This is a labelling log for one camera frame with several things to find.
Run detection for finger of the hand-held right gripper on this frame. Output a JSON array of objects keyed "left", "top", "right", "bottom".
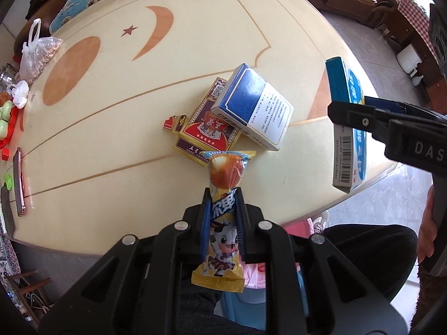
[{"left": 327, "top": 97, "right": 447, "bottom": 137}]

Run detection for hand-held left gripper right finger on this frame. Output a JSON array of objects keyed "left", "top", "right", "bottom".
[{"left": 237, "top": 189, "right": 409, "bottom": 335}]

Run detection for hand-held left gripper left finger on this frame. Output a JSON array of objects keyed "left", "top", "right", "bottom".
[{"left": 40, "top": 188, "right": 213, "bottom": 335}]

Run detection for light blue medicine box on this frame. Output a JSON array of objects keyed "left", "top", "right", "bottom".
[{"left": 325, "top": 58, "right": 368, "bottom": 193}]

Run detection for yellow snack bar packet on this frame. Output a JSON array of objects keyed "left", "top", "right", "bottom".
[{"left": 191, "top": 151, "right": 257, "bottom": 293}]

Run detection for pink lined trash bin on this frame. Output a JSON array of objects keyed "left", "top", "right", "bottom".
[{"left": 244, "top": 216, "right": 326, "bottom": 288}]

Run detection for person's right hand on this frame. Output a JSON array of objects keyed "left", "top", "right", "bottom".
[{"left": 417, "top": 184, "right": 436, "bottom": 269}]

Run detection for white appliance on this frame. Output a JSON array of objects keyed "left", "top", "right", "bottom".
[{"left": 396, "top": 47, "right": 422, "bottom": 75}]

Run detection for red and yellow card box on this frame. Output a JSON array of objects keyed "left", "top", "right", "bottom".
[{"left": 173, "top": 77, "right": 241, "bottom": 167}]

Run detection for blue and white carton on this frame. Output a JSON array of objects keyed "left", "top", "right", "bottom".
[{"left": 212, "top": 63, "right": 294, "bottom": 151}]

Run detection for torn red and yellow flap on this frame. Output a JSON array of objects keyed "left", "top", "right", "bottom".
[{"left": 163, "top": 114, "right": 189, "bottom": 133}]

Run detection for red checkered tablecloth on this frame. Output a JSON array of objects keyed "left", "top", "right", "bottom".
[{"left": 398, "top": 0, "right": 441, "bottom": 68}]

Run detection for person's dark trousers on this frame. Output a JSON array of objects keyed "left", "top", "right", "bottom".
[{"left": 180, "top": 225, "right": 419, "bottom": 335}]

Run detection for cream wooden coffee table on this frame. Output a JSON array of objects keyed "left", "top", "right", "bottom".
[{"left": 0, "top": 0, "right": 413, "bottom": 262}]

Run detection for wooden chair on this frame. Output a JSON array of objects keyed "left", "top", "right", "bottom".
[{"left": 3, "top": 269, "right": 54, "bottom": 315}]

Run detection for pink smartphone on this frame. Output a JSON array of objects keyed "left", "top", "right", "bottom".
[{"left": 13, "top": 147, "right": 28, "bottom": 216}]

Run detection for dark grey cloth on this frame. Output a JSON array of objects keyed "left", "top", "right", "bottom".
[{"left": 0, "top": 186, "right": 15, "bottom": 241}]

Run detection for black and white patterned cover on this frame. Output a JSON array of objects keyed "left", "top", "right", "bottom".
[{"left": 0, "top": 241, "right": 22, "bottom": 288}]

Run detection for red plastic tray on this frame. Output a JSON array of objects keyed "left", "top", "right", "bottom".
[{"left": 0, "top": 108, "right": 23, "bottom": 161}]

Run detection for group of green cups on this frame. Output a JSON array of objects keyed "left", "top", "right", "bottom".
[{"left": 0, "top": 100, "right": 15, "bottom": 138}]

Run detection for small crumpled white bag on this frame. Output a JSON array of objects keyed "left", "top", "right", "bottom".
[{"left": 7, "top": 80, "right": 29, "bottom": 109}]

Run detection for clear plastic bag of nuts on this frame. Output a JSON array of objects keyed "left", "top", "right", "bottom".
[{"left": 19, "top": 18, "right": 63, "bottom": 84}]

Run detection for glass teapot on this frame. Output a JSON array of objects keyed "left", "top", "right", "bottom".
[{"left": 0, "top": 63, "right": 18, "bottom": 93}]

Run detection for brown leather sofa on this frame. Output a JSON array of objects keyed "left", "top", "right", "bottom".
[{"left": 14, "top": 0, "right": 112, "bottom": 46}]

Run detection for black clothing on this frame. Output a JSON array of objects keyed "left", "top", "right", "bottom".
[{"left": 26, "top": 0, "right": 53, "bottom": 20}]

